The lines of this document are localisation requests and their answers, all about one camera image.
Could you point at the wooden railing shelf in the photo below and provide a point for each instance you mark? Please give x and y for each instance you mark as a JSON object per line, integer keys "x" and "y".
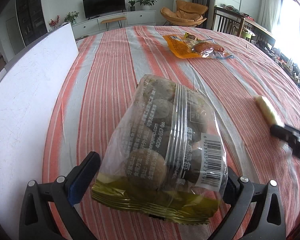
{"x": 230, "y": 22}

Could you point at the black tall cabinet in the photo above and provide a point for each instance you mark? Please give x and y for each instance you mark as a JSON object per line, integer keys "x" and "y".
{"x": 30, "y": 19}

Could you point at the small snack stick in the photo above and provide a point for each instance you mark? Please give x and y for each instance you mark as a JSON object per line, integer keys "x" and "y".
{"x": 269, "y": 112}

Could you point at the dark cluttered side table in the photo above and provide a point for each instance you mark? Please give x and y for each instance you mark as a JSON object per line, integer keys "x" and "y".
{"x": 291, "y": 68}

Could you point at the orange sausage snack packet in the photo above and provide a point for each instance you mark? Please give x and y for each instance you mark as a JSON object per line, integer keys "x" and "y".
{"x": 211, "y": 50}

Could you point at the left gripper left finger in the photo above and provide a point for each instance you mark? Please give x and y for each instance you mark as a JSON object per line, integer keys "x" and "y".
{"x": 36, "y": 219}

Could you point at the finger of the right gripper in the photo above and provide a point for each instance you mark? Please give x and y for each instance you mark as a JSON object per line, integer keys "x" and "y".
{"x": 288, "y": 134}

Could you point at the small dark potted plant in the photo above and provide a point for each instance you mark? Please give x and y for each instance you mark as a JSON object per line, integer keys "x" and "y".
{"x": 132, "y": 5}

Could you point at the green potted plant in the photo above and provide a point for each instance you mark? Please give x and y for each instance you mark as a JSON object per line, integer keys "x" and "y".
{"x": 146, "y": 4}

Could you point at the orange lounge chair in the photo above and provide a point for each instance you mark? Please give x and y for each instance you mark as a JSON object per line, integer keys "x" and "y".
{"x": 187, "y": 14}

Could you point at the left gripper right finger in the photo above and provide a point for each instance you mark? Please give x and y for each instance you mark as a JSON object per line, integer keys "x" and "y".
{"x": 247, "y": 199}

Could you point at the black flat television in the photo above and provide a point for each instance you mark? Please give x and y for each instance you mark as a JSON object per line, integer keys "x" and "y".
{"x": 99, "y": 7}

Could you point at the small wooden stool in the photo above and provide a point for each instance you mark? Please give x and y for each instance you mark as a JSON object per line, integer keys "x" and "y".
{"x": 119, "y": 20}

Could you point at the flower plant white vase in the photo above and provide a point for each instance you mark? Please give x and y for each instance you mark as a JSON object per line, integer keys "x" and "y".
{"x": 71, "y": 17}

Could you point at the white tv cabinet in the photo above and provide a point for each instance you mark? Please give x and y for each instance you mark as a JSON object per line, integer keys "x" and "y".
{"x": 94, "y": 26}

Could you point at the clear bag round balls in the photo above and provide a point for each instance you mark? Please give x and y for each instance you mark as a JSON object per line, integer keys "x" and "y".
{"x": 166, "y": 157}

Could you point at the white curtain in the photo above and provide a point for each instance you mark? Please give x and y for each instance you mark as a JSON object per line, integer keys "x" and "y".
{"x": 269, "y": 13}

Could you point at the orange snack bag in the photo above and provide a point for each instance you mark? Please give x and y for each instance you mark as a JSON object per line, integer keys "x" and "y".
{"x": 179, "y": 48}

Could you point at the red flower arrangement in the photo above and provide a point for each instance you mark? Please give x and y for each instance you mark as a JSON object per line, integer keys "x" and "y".
{"x": 54, "y": 23}

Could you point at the yellow chicken feet snack packet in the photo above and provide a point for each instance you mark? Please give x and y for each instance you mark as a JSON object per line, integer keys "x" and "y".
{"x": 190, "y": 36}

